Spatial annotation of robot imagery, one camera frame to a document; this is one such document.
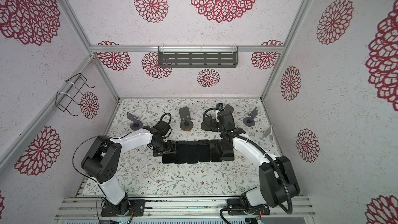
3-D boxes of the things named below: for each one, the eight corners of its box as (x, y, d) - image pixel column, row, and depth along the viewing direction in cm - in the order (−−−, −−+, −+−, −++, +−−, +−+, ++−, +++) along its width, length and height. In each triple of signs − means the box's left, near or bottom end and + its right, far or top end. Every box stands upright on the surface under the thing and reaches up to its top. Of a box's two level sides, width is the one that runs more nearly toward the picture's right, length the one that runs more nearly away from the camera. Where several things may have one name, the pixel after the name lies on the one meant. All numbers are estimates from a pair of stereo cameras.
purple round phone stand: (243, 124, 108) (247, 114, 99) (249, 116, 112) (254, 106, 104) (250, 128, 106) (255, 118, 97) (256, 120, 110) (261, 110, 101)
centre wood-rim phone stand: (181, 132, 103) (179, 119, 92) (178, 122, 109) (176, 108, 98) (192, 129, 105) (191, 116, 94) (188, 119, 110) (187, 106, 99)
